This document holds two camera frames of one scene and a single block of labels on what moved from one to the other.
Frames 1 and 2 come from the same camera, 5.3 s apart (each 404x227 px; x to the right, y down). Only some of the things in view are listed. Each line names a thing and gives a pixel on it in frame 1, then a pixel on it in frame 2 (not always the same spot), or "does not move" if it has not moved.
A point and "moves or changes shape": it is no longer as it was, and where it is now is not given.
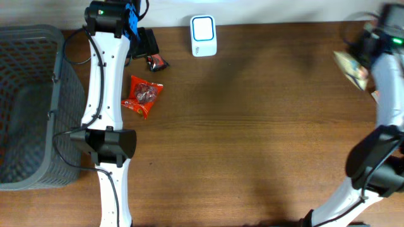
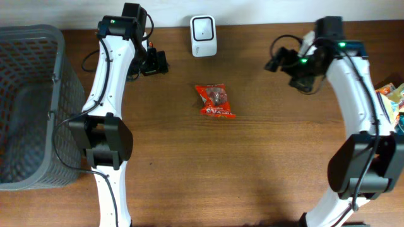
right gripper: x=356 y=47 to x=303 y=84
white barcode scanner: x=203 y=36 does not move
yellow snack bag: x=353 y=69 moves or changes shape
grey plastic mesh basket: x=42 y=101 does not move
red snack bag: x=142 y=95 to x=214 y=98
